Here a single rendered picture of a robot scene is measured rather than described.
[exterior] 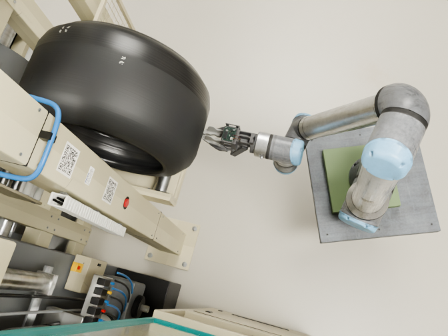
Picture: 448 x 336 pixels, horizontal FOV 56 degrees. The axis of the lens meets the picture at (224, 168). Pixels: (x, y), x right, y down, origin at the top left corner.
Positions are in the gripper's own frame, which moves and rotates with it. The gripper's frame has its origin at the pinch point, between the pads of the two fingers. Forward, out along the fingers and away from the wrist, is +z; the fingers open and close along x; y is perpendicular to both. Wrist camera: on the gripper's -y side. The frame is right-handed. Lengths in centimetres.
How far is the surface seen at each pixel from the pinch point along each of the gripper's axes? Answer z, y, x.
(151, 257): 34, -101, 43
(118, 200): 18.1, 11.3, 32.5
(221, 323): -22, -12, 62
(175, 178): 9.4, -15.6, 14.5
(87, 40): 27, 47, -3
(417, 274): -111, -102, 16
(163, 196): 9.6, -7.1, 24.3
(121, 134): 13.1, 36.7, 18.3
